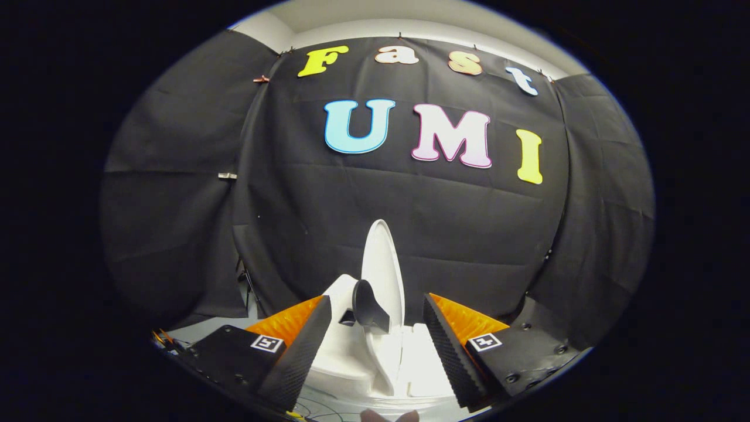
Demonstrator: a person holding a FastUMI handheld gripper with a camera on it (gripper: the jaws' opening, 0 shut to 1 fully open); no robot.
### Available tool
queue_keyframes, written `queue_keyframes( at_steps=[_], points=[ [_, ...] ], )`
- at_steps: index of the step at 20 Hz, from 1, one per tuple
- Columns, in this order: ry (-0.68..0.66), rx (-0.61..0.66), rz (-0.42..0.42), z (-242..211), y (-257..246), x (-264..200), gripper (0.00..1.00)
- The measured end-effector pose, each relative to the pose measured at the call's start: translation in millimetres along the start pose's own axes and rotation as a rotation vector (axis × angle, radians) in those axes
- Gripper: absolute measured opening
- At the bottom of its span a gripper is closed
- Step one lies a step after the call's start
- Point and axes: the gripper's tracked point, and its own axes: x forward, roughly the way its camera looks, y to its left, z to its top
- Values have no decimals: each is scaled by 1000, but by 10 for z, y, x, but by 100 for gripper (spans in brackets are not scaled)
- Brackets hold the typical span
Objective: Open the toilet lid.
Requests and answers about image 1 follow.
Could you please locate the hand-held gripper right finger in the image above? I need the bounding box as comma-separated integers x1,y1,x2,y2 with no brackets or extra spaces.
422,292,587,412

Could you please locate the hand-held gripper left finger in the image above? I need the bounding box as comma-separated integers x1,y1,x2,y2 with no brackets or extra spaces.
175,295,333,413

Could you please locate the white toilet tank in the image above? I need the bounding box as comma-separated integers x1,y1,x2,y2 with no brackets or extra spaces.
319,274,367,376

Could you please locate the black tripod stand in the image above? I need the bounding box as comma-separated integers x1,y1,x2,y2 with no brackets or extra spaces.
236,258,260,320

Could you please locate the black backdrop cloth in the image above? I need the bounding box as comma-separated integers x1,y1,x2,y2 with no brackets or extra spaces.
100,29,656,352

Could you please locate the thin floor cable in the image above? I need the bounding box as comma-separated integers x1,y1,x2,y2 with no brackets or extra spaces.
293,396,364,421

